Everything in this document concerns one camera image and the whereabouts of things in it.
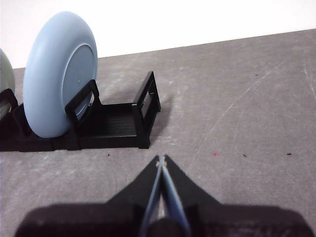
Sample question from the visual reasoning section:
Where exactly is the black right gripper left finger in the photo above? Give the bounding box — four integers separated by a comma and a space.
13, 155, 163, 237

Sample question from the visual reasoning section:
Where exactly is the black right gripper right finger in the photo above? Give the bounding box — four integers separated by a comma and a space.
163, 155, 316, 237

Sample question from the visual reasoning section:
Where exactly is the blue round plate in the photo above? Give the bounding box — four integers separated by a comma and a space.
23, 11, 99, 138

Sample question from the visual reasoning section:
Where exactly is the green round plate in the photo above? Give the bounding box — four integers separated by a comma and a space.
0, 48, 16, 119

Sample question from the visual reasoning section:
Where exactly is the black plate rack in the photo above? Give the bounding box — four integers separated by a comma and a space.
0, 71, 161, 153

